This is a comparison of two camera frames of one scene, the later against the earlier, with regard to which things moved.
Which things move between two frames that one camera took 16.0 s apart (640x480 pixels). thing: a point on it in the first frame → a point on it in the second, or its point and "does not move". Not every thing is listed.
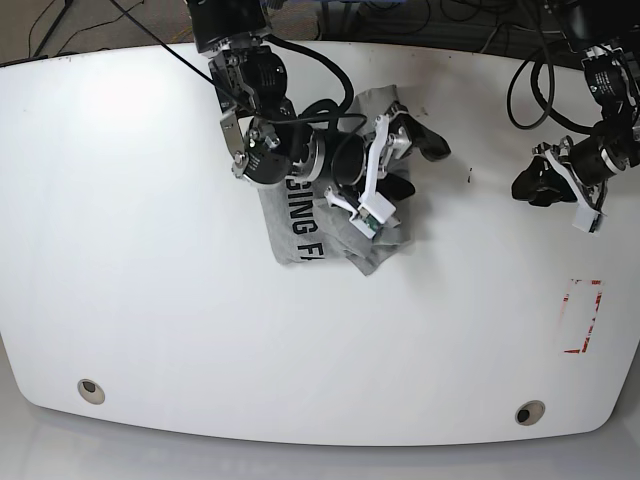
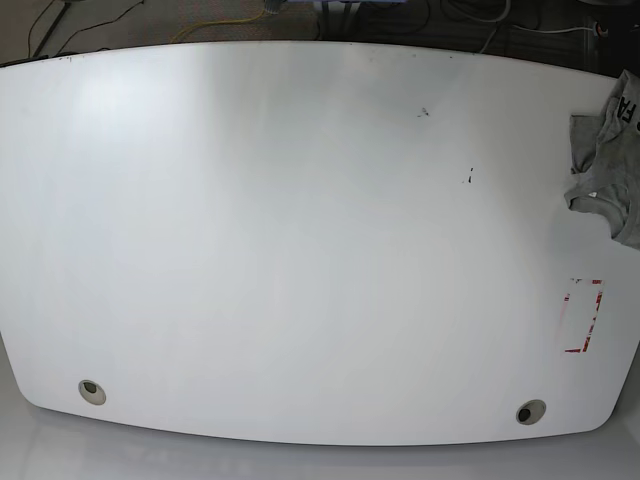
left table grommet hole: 91,392 does not move
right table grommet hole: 529,412 does not move
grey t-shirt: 306,226 → 605,155
